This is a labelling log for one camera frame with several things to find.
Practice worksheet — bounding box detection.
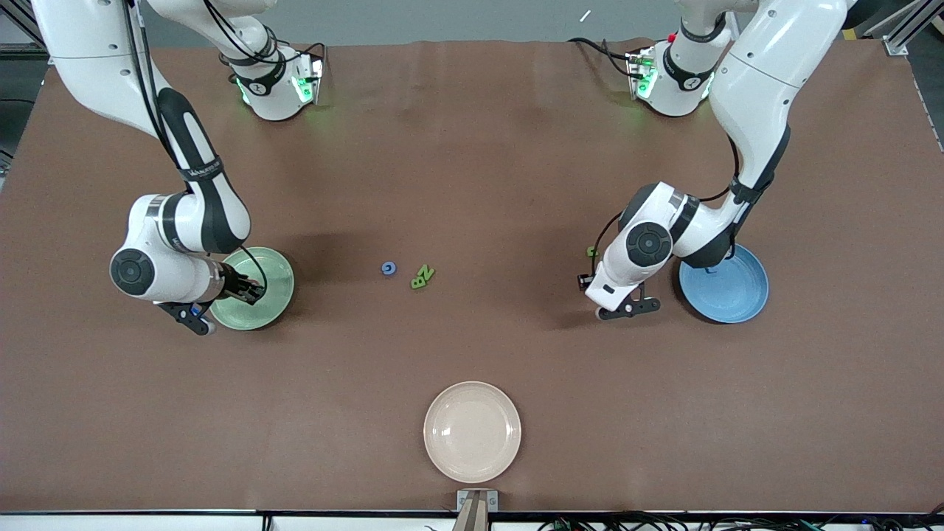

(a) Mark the light green round plate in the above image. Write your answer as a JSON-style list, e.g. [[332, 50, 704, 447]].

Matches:
[[210, 246, 296, 331]]

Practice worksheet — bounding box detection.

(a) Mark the blue round plate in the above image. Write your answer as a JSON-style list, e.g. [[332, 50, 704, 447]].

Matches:
[[678, 243, 770, 325]]

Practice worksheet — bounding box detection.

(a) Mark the brown table cover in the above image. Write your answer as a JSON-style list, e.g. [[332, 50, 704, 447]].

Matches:
[[0, 38, 944, 515]]

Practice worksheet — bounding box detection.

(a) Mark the cream round plate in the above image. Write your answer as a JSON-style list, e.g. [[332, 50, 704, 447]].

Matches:
[[423, 381, 522, 485]]

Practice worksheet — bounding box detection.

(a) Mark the black left arm base cable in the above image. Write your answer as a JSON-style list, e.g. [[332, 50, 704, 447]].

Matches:
[[568, 37, 642, 78]]

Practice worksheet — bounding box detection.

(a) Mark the black arm base cable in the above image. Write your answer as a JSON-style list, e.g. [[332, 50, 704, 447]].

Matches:
[[203, 0, 327, 71], [568, 37, 642, 78]]

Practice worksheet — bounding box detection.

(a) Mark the black right arm base cable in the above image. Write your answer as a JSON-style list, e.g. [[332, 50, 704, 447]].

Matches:
[[203, 0, 327, 71]]

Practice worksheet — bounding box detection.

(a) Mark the white table edge rail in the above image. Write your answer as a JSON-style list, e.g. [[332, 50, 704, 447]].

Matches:
[[0, 509, 944, 531]]

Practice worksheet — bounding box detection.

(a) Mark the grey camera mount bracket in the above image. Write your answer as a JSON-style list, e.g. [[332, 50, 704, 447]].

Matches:
[[457, 489, 499, 531]]

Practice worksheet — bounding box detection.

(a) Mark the grey aluminium frame profile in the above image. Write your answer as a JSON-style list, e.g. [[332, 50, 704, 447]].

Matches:
[[0, 0, 54, 63], [859, 0, 944, 57]]

